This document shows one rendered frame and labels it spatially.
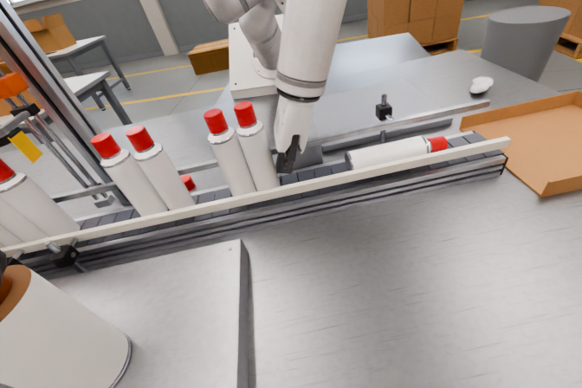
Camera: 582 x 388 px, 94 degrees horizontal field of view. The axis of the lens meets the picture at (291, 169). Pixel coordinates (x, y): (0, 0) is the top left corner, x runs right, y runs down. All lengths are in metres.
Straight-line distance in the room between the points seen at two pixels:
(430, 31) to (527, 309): 3.46
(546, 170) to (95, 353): 0.82
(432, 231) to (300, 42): 0.40
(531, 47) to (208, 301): 2.48
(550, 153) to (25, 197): 1.06
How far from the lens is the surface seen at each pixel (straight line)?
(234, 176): 0.54
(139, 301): 0.55
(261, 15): 0.95
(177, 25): 6.44
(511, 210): 0.66
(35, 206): 0.72
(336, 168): 0.62
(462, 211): 0.63
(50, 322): 0.41
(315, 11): 0.41
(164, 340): 0.50
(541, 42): 2.61
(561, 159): 0.81
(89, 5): 7.22
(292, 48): 0.43
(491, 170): 0.70
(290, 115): 0.45
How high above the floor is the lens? 1.28
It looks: 39 degrees down
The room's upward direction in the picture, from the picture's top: 13 degrees counter-clockwise
